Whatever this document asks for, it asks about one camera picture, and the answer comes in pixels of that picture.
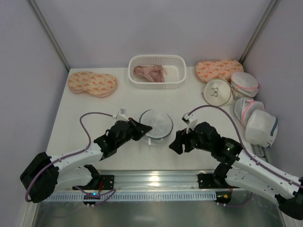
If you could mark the white plastic basket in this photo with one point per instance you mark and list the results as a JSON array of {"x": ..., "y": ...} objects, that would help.
[{"x": 174, "y": 65}]

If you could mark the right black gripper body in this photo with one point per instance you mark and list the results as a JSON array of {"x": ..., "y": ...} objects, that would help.
[{"x": 185, "y": 141}]

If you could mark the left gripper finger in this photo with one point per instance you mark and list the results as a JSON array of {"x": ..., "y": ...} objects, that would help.
[
  {"x": 139, "y": 134},
  {"x": 140, "y": 127}
]

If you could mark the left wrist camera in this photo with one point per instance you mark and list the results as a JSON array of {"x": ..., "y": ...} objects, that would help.
[{"x": 120, "y": 116}]

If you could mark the white mesh bag pink trim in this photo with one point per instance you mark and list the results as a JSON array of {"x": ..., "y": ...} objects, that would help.
[{"x": 244, "y": 107}]

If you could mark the pink bra in basket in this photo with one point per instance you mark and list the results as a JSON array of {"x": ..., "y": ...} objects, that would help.
[{"x": 153, "y": 73}]

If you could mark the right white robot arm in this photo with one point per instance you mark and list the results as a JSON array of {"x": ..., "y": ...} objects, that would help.
[{"x": 239, "y": 168}]

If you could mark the left peach patterned bra case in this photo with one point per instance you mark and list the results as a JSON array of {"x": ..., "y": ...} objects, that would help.
[{"x": 95, "y": 84}]

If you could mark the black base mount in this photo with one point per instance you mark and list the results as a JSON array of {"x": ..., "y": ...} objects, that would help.
[
  {"x": 213, "y": 178},
  {"x": 98, "y": 181}
]

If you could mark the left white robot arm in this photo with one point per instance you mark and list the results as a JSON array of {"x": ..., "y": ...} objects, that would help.
[{"x": 41, "y": 176}]

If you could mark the large white bag blue trim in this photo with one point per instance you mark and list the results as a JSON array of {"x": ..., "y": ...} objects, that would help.
[{"x": 261, "y": 129}]

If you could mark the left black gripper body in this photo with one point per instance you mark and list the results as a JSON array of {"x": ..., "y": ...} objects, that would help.
[{"x": 133, "y": 129}]

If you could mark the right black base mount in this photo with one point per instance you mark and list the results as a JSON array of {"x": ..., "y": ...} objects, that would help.
[{"x": 213, "y": 178}]

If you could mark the aluminium mounting rail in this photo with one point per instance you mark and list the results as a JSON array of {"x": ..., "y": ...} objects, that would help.
[{"x": 132, "y": 180}]

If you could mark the right peach patterned bra case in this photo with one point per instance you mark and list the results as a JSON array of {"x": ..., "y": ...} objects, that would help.
[{"x": 221, "y": 69}]

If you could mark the peach patterned bra case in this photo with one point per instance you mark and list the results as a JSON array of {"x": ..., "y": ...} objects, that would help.
[
  {"x": 221, "y": 69},
  {"x": 95, "y": 84}
]

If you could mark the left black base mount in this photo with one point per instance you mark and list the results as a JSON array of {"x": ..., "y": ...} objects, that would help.
[{"x": 98, "y": 181}]

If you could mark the white mesh bag pink zipper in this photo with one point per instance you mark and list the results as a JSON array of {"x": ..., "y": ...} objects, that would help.
[{"x": 243, "y": 85}]

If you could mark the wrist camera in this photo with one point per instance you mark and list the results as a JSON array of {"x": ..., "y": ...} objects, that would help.
[
  {"x": 190, "y": 120},
  {"x": 120, "y": 116}
]

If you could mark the white mesh bag blue trim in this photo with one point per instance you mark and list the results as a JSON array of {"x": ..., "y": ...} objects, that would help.
[{"x": 162, "y": 126}]

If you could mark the cream laundry bag beige trim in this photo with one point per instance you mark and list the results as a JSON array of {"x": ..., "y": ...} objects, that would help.
[{"x": 217, "y": 92}]

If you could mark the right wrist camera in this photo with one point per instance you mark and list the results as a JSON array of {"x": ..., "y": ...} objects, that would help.
[{"x": 190, "y": 120}]

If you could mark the white slotted cable duct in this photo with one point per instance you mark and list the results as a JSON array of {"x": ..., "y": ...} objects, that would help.
[{"x": 136, "y": 196}]

